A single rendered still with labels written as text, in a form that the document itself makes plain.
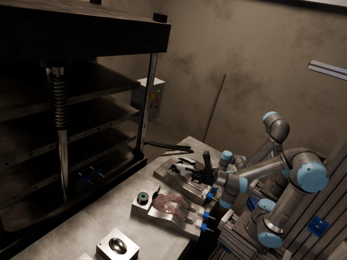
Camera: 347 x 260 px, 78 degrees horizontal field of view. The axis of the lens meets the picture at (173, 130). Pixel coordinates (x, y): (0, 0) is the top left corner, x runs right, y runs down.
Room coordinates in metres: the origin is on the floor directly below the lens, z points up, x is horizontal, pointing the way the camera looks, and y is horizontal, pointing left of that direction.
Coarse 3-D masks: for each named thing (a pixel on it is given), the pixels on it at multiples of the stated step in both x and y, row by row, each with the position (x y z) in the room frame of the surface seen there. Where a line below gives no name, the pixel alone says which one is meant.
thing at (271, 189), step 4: (272, 184) 1.35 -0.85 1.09; (276, 184) 1.32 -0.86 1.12; (272, 188) 1.34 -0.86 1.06; (276, 188) 1.31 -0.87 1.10; (280, 188) 1.29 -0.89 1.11; (284, 188) 1.29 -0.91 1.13; (272, 192) 1.30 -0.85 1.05; (276, 192) 1.29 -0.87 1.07; (280, 192) 1.28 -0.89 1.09; (276, 196) 1.28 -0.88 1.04; (280, 196) 1.27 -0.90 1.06
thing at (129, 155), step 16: (112, 160) 1.54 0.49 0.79; (128, 160) 1.60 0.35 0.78; (144, 160) 1.67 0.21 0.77; (112, 176) 1.35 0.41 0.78; (32, 192) 1.01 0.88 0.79; (48, 192) 1.05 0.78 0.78; (80, 192) 1.11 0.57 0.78; (96, 192) 1.16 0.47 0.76; (16, 208) 0.87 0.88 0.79; (32, 208) 0.89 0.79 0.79; (48, 208) 0.92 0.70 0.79; (64, 208) 0.95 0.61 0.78; (16, 224) 0.77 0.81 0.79; (32, 224) 0.79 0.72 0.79; (48, 224) 0.83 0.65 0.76; (16, 240) 0.68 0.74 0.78; (0, 256) 0.60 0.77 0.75
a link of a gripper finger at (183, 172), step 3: (177, 165) 0.84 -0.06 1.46; (180, 165) 0.84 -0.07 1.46; (183, 165) 0.84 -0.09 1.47; (186, 165) 0.85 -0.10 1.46; (189, 165) 0.86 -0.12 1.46; (183, 168) 0.83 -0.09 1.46; (192, 168) 0.84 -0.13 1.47; (183, 171) 0.84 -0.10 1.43; (186, 171) 0.84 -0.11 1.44; (189, 171) 0.84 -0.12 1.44; (183, 174) 0.83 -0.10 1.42
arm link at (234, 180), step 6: (228, 174) 0.84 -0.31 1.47; (228, 180) 0.82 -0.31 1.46; (234, 180) 0.82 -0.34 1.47; (240, 180) 0.82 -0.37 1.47; (246, 180) 0.83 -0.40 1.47; (228, 186) 0.81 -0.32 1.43; (234, 186) 0.80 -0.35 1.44; (240, 186) 0.80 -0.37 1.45; (246, 186) 0.81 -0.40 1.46; (228, 192) 0.81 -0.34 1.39; (234, 192) 0.80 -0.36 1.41; (240, 192) 0.80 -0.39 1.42
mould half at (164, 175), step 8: (168, 160) 1.64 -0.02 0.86; (160, 168) 1.50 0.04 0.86; (168, 168) 1.53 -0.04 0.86; (160, 176) 1.42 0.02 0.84; (168, 176) 1.39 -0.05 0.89; (176, 176) 1.37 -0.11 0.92; (184, 176) 1.42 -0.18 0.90; (168, 184) 1.38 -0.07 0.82; (176, 184) 1.35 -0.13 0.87; (184, 184) 1.35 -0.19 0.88; (184, 192) 1.30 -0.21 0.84; (192, 192) 1.28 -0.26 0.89; (200, 192) 1.29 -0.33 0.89; (192, 200) 1.27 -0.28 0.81; (200, 200) 1.24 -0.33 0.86
